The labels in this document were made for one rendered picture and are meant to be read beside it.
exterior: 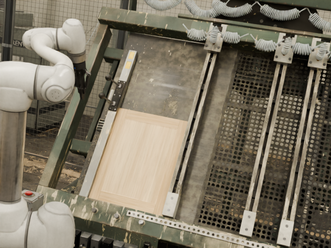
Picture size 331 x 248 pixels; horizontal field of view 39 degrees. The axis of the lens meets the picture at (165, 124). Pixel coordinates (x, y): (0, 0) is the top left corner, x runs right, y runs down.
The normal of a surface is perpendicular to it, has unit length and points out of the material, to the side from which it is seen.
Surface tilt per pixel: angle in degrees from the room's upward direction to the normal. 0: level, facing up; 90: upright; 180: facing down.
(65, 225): 74
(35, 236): 82
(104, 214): 56
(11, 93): 97
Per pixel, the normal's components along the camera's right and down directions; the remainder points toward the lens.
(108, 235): -0.27, 0.18
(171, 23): -0.14, -0.39
